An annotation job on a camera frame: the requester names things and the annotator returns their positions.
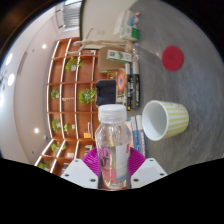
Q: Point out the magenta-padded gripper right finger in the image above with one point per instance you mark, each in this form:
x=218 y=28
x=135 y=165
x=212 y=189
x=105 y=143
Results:
x=148 y=171

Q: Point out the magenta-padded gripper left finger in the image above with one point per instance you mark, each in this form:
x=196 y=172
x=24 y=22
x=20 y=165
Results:
x=78 y=171

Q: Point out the clear plastic water bottle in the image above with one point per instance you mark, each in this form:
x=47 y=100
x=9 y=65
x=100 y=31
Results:
x=113 y=146

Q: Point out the yellow striped white mug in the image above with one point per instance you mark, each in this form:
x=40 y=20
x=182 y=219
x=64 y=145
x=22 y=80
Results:
x=173 y=120

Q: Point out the wooden bookshelf unit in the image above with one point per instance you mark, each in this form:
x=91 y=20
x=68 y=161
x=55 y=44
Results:
x=66 y=103

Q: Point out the stack of black books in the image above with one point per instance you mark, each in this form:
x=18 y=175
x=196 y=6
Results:
x=131 y=86

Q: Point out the round ceiling lights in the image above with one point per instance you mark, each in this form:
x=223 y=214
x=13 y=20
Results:
x=11 y=79

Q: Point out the flat round red coaster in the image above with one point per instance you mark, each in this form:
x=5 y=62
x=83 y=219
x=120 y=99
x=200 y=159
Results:
x=172 y=58

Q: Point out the tall green white carton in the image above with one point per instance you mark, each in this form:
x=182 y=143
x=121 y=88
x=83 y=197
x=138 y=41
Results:
x=120 y=56

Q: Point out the wooden artist mannequin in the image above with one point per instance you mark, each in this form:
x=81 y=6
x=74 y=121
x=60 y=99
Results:
x=100 y=42

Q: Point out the small green white box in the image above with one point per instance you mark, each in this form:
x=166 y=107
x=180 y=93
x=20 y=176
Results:
x=129 y=33

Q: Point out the grey curtain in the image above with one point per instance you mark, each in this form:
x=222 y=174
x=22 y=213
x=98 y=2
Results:
x=71 y=16

